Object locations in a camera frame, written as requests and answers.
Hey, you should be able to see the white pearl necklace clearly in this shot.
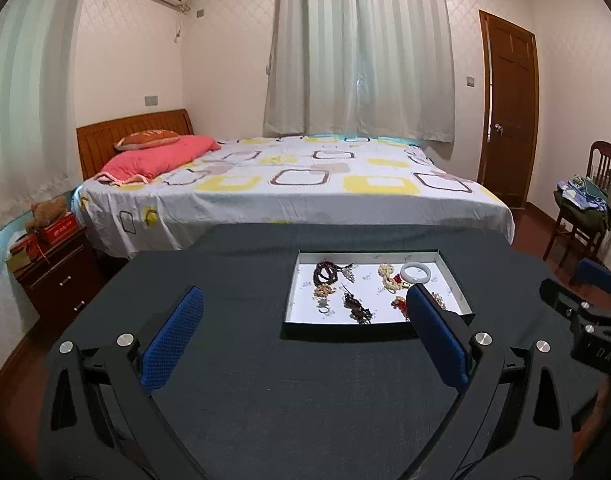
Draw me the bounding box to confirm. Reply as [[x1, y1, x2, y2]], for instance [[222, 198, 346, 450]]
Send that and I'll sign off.
[[378, 263, 403, 294]]

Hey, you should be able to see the pile of clothes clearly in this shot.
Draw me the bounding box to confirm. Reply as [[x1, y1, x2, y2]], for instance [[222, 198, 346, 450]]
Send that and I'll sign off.
[[555, 175, 611, 233]]

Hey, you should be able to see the yellow box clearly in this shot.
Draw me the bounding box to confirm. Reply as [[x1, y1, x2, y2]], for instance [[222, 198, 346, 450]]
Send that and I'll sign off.
[[8, 237, 46, 273]]

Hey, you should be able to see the air conditioner cord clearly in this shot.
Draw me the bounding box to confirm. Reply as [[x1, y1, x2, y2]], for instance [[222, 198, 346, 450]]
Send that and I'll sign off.
[[172, 1, 191, 44]]

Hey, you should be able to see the orange pillow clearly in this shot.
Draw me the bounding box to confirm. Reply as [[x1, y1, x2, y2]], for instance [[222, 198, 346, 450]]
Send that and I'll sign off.
[[114, 129, 181, 152]]

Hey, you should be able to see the brown teddy bear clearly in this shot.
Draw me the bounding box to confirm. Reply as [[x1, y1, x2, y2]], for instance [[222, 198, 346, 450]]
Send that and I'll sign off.
[[25, 196, 68, 233]]

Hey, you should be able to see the wooden headboard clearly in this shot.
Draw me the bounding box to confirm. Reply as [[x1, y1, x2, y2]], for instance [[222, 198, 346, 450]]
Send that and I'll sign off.
[[76, 109, 195, 181]]

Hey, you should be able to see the dark bead strand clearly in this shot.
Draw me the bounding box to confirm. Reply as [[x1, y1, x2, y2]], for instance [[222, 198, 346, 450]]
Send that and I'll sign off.
[[313, 261, 357, 286]]

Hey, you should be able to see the pink pillow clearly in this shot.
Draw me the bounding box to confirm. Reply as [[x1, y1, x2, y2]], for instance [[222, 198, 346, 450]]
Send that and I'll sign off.
[[95, 135, 221, 184]]

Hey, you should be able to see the wooden chair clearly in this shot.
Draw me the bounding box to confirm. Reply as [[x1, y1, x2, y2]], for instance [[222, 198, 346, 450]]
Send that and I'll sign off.
[[543, 141, 611, 268]]

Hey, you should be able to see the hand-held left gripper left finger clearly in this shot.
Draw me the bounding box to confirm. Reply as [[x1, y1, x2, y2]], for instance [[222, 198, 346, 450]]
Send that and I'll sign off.
[[38, 285, 206, 480]]

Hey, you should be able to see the sheer white side curtain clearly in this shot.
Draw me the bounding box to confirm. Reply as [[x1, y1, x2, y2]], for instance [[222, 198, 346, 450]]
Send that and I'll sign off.
[[0, 0, 82, 237]]

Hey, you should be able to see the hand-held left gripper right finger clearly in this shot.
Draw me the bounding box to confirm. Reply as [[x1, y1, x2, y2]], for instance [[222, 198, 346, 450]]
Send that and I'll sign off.
[[405, 284, 577, 480]]

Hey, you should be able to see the dark green box white lining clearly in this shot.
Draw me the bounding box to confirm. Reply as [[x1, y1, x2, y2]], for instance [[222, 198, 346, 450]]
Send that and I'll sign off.
[[281, 248, 479, 343]]

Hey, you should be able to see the brown wooden door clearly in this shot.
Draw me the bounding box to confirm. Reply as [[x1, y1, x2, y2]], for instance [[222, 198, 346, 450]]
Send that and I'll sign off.
[[478, 9, 540, 210]]

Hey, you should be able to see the black jewelry piece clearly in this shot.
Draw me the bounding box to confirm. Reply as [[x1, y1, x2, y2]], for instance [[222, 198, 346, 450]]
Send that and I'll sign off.
[[341, 294, 374, 325]]

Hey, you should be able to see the dark wooden nightstand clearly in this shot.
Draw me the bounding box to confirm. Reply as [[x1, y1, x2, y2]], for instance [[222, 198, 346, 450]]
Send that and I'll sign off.
[[9, 225, 106, 318]]

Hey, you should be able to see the bed with patterned sheet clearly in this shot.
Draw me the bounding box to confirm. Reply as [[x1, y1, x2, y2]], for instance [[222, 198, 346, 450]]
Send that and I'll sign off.
[[71, 132, 515, 261]]

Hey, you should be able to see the red gift box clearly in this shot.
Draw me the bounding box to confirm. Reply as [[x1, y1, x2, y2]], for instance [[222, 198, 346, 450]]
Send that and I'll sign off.
[[38, 215, 86, 247]]

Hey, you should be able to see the white window curtain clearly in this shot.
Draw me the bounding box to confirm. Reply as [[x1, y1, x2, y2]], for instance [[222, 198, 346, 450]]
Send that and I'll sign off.
[[262, 0, 456, 145]]

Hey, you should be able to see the pale jade bangle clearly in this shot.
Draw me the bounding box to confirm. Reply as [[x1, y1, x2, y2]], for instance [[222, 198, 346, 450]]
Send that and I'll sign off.
[[400, 262, 432, 285]]

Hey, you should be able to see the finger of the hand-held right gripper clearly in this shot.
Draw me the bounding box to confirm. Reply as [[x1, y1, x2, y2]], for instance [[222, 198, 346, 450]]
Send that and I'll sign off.
[[575, 259, 611, 307], [539, 277, 611, 336]]

